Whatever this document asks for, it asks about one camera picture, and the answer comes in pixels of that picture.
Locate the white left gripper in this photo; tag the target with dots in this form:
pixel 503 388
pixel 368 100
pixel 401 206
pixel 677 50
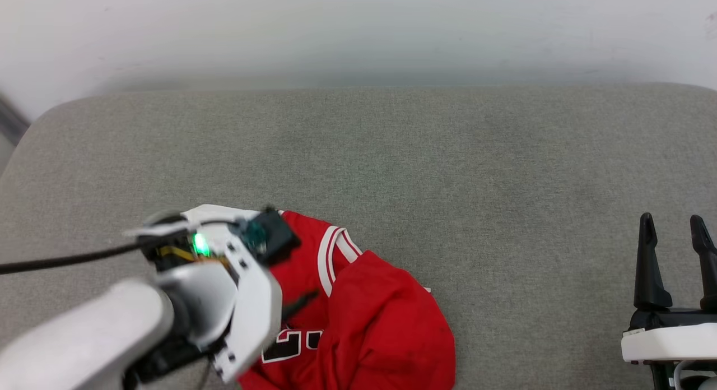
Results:
pixel 257 306

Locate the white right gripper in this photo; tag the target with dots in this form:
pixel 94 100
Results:
pixel 669 339

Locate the red basketball jersey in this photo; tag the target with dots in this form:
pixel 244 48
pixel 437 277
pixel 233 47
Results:
pixel 381 323

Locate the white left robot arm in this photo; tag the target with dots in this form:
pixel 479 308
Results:
pixel 78 339

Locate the dark left wrist camera box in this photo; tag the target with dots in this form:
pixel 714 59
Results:
pixel 275 236

